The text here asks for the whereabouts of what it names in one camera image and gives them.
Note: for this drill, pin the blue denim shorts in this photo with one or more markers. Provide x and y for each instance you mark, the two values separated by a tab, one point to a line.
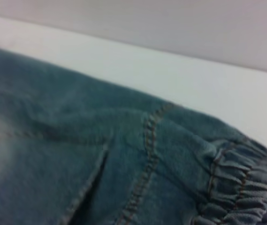
100	164

